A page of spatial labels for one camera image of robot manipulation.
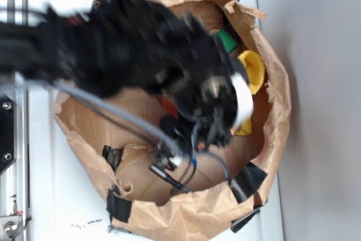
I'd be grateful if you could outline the green rectangular block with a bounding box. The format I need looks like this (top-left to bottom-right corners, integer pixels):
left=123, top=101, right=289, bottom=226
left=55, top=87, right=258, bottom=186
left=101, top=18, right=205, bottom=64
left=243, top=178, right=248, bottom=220
left=215, top=28, right=238, bottom=53

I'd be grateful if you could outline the white strap on gripper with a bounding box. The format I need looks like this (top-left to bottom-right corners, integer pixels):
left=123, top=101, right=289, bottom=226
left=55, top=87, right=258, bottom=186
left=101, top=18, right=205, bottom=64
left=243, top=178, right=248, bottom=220
left=230, top=72, right=254, bottom=129

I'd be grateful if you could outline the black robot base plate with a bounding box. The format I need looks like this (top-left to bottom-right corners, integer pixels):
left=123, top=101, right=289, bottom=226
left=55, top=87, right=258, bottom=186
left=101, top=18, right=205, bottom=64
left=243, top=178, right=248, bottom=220
left=0, top=96, right=15, bottom=174

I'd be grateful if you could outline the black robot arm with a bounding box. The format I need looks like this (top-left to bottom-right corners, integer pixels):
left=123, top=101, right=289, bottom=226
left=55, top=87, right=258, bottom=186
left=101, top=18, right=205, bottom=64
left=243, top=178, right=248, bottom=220
left=1, top=0, right=254, bottom=146

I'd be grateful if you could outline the aluminium frame rail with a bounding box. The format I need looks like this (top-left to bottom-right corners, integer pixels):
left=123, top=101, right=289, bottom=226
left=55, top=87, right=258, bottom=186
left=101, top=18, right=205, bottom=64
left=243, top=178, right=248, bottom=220
left=1, top=0, right=31, bottom=240

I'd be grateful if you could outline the orange spiral sea shell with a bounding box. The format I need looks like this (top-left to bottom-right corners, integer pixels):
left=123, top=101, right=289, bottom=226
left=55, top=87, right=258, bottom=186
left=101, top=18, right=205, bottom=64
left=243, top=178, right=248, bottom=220
left=197, top=142, right=208, bottom=152

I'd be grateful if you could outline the grey braided cable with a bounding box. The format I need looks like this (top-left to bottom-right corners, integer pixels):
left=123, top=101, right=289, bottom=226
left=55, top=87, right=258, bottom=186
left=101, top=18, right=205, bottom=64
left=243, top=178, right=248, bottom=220
left=53, top=80, right=187, bottom=154

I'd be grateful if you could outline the yellow microfiber cloth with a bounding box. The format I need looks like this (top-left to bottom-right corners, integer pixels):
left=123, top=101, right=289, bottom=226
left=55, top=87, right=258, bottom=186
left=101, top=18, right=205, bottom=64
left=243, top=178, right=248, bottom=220
left=228, top=50, right=266, bottom=136

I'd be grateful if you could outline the brown paper bag tray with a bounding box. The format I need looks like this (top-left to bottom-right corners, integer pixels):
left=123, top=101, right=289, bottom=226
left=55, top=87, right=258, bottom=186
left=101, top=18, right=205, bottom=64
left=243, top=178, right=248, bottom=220
left=54, top=0, right=292, bottom=240

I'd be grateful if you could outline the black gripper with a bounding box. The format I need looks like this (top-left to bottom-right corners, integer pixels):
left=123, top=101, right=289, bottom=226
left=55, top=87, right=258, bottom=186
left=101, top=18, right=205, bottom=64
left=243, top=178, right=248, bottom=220
left=153, top=15, right=250, bottom=150

